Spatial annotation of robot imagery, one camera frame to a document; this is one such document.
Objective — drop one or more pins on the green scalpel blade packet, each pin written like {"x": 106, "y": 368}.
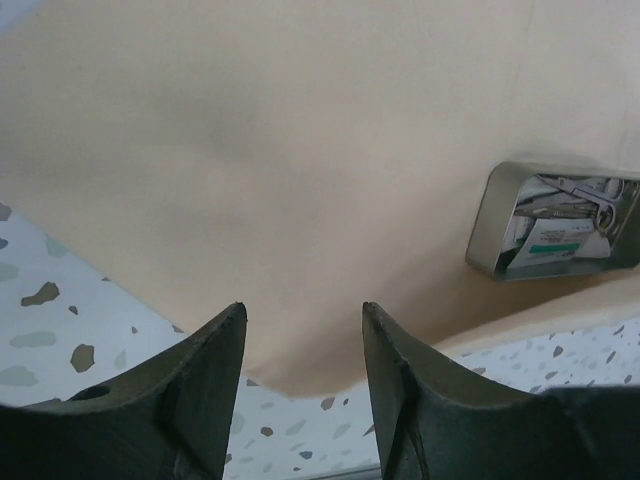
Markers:
{"x": 554, "y": 240}

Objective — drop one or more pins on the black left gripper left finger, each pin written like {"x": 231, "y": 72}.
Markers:
{"x": 167, "y": 418}

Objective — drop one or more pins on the metal instrument tray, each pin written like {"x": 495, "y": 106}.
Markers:
{"x": 499, "y": 200}

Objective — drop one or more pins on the beige cloth drape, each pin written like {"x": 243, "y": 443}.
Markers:
{"x": 304, "y": 157}

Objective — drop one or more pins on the small steel scissors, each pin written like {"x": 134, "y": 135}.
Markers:
{"x": 609, "y": 191}

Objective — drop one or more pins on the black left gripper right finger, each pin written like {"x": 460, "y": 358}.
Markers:
{"x": 435, "y": 419}

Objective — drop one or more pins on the steel hemostat forceps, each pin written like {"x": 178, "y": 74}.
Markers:
{"x": 565, "y": 206}

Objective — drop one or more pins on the clear suture packet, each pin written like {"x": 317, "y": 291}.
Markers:
{"x": 519, "y": 227}

